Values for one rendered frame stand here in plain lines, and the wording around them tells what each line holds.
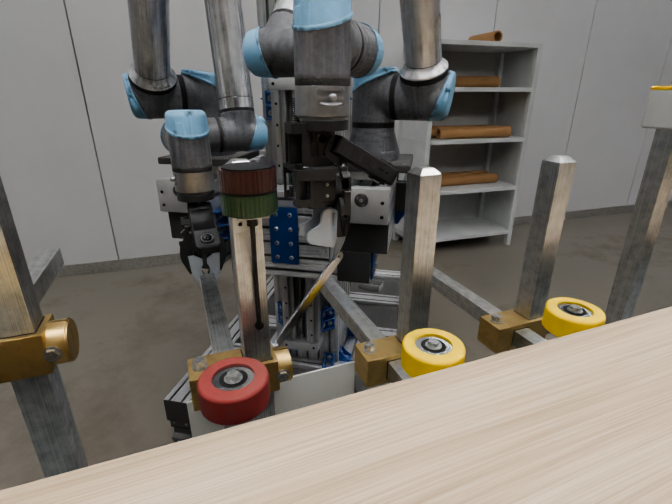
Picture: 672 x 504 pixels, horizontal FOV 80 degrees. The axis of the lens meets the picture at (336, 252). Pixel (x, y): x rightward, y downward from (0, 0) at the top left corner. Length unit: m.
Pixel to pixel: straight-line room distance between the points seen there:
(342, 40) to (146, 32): 0.64
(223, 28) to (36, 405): 0.74
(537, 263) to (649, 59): 4.47
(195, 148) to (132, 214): 2.44
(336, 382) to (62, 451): 0.37
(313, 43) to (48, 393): 0.51
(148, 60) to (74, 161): 2.10
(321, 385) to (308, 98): 0.43
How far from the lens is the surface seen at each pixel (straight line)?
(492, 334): 0.77
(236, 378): 0.49
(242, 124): 0.93
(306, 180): 0.56
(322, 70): 0.55
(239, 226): 0.48
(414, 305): 0.63
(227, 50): 0.96
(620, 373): 0.60
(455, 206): 3.87
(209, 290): 0.80
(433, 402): 0.47
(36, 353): 0.55
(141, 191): 3.17
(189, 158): 0.81
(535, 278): 0.78
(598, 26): 4.63
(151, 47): 1.14
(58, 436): 0.62
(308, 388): 0.68
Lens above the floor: 1.21
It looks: 21 degrees down
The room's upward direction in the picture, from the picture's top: straight up
